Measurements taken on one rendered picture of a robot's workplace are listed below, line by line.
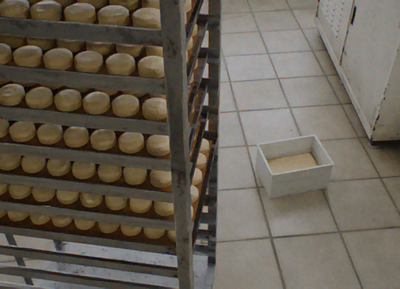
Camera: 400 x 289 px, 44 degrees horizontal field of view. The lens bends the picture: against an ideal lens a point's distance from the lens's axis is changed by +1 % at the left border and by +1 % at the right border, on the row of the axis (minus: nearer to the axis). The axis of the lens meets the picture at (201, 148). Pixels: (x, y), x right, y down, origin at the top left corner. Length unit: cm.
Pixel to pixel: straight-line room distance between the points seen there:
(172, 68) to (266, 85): 227
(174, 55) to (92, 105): 25
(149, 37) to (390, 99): 180
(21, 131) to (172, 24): 46
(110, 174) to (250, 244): 118
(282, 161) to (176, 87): 167
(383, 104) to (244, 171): 72
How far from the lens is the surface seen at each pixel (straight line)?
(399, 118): 254
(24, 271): 138
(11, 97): 99
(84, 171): 106
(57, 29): 82
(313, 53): 337
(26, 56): 93
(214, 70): 128
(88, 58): 89
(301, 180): 229
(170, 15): 71
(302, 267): 209
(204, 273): 185
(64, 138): 101
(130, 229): 117
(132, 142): 97
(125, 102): 92
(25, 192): 119
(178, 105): 79
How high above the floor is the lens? 169
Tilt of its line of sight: 42 degrees down
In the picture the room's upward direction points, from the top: 1 degrees counter-clockwise
